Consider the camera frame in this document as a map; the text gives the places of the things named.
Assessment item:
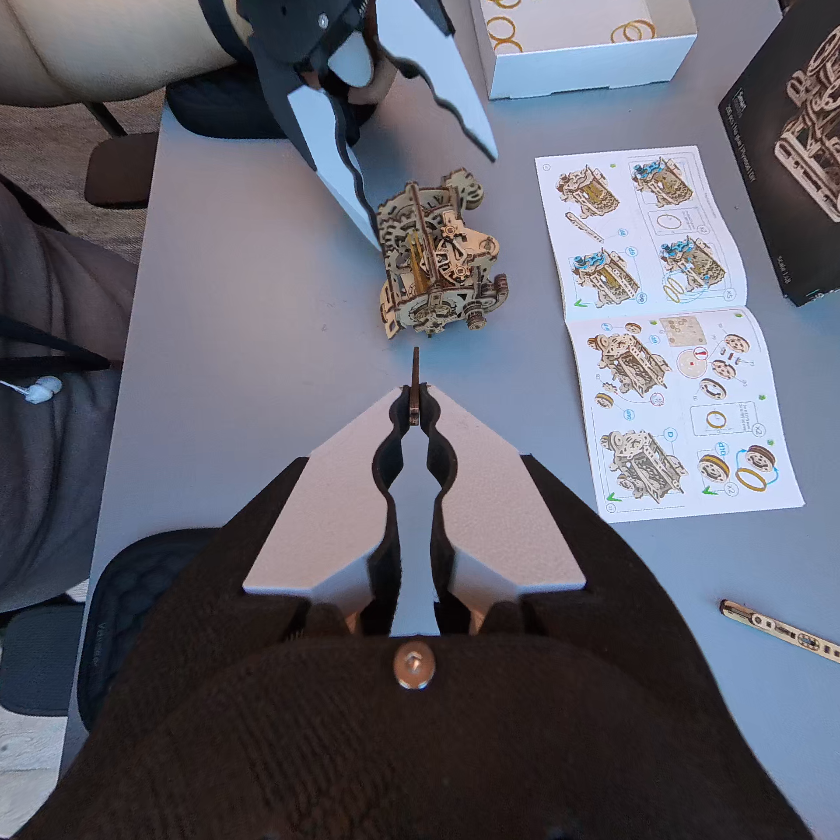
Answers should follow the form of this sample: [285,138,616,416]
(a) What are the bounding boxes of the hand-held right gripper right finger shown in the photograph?
[420,384,587,618]

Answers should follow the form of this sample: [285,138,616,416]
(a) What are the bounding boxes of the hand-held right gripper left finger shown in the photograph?
[243,386,404,621]

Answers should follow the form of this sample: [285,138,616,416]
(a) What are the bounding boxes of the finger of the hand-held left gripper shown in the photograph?
[287,85,383,250]
[375,0,497,163]

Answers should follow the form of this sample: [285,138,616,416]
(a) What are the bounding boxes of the wooden mechanical model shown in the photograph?
[376,168,510,342]

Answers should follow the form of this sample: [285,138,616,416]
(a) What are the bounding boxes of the person's left forearm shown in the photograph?
[0,0,253,106]

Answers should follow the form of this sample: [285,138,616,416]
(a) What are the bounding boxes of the black model kit box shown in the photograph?
[718,0,840,308]

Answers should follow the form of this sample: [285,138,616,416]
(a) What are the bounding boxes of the white cardboard box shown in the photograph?
[469,0,698,101]

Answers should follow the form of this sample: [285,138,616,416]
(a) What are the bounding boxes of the illustrated instruction booklet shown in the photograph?
[534,145,806,525]

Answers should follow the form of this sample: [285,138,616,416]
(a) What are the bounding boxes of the black padded cushion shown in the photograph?
[77,528,221,729]

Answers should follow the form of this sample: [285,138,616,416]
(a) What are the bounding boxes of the person's grey trousers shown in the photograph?
[0,177,140,611]

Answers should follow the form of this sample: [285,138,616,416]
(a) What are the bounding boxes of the wooden strip with holes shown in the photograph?
[719,598,840,664]

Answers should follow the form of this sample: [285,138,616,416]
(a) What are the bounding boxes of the white earbud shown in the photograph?
[0,375,64,404]

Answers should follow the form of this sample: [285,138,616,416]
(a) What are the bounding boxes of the dark grey pad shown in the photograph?
[0,602,86,718]

